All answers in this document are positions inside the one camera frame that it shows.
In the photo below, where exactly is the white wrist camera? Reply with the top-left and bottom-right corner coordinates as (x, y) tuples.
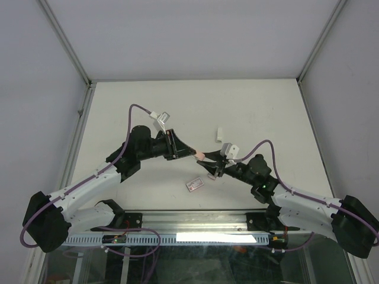
(149, 111), (170, 133)
(220, 143), (239, 164)

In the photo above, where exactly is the white slotted cable duct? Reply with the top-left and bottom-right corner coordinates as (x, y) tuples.
(63, 233), (269, 247)

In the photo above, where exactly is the aluminium frame post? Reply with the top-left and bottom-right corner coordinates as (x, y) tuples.
(296, 0), (349, 84)
(36, 0), (92, 87)

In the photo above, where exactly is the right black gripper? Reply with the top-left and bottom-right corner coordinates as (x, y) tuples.
(197, 150), (256, 186)

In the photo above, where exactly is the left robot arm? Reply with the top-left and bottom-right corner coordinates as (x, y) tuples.
(23, 125), (197, 253)

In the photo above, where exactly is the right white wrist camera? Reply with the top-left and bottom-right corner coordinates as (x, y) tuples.
(220, 143), (239, 164)

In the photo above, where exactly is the aluminium mounting rail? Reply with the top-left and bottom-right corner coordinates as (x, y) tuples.
(68, 209), (352, 237)

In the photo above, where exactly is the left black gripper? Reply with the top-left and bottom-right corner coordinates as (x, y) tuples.
(139, 129), (196, 162)

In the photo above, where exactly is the pink stapler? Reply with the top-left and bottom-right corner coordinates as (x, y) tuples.
(194, 151), (205, 161)

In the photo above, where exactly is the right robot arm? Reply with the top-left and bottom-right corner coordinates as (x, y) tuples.
(197, 151), (378, 259)

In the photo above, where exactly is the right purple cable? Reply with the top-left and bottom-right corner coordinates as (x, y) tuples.
(236, 139), (379, 254)

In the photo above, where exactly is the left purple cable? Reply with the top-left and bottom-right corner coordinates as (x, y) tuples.
(20, 104), (162, 284)

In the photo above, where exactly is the left aluminium frame post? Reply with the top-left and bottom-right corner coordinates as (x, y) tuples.
(36, 0), (92, 87)

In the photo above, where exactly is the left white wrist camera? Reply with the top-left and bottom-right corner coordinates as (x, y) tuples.
(149, 111), (170, 133)

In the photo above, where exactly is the purple cable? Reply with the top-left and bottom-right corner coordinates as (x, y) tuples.
(236, 139), (379, 254)
(20, 104), (162, 284)

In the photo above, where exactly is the right aluminium frame post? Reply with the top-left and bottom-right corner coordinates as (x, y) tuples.
(296, 0), (349, 84)

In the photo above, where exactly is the white stapler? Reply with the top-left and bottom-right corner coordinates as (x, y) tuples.
(216, 127), (224, 143)

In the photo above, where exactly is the red white staple box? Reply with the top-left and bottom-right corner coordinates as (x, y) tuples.
(186, 177), (204, 192)

